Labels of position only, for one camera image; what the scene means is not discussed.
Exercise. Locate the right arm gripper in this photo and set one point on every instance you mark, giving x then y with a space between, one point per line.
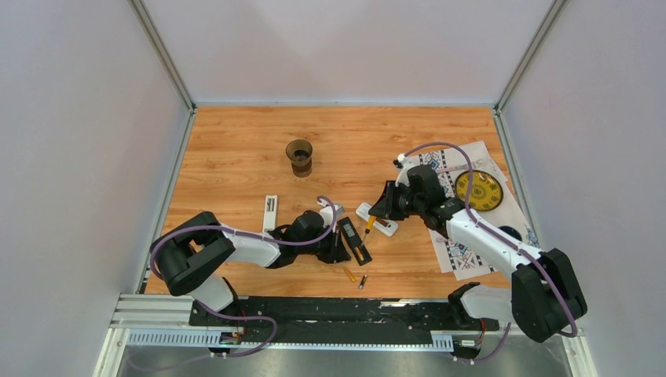
385 206

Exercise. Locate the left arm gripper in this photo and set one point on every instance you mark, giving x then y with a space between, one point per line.
337 252

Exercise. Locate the yellow handled screwdriver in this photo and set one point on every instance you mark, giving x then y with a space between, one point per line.
369 226

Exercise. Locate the small white remote control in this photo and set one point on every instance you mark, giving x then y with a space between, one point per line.
270 213

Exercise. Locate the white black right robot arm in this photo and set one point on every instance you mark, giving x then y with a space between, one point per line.
544 297

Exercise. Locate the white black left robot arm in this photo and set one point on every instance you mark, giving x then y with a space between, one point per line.
186 259

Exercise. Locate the brown translucent plastic cup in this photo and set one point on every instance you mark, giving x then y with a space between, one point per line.
299 152

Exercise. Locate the metal fork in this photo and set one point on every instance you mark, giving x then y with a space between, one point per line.
474 165

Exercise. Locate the yellow patterned plate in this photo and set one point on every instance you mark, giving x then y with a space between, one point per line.
486 191

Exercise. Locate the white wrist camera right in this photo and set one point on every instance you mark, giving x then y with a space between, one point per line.
403 164

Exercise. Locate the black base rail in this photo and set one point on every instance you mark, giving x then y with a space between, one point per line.
358 321

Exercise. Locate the aluminium frame rail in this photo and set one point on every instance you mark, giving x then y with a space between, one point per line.
161 320

